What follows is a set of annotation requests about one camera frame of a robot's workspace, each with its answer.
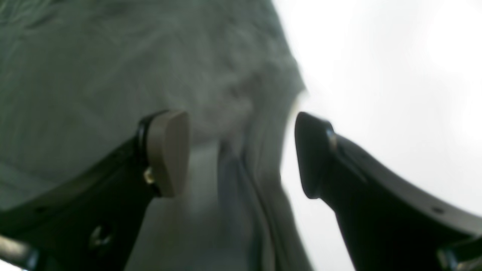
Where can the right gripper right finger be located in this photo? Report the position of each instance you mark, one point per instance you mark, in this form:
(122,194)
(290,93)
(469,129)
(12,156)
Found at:
(387,223)

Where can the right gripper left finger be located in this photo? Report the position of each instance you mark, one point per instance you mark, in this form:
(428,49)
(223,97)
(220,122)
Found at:
(91,223)

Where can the dark grey T-shirt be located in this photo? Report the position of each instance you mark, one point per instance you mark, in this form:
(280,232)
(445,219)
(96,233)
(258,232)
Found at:
(78,75)

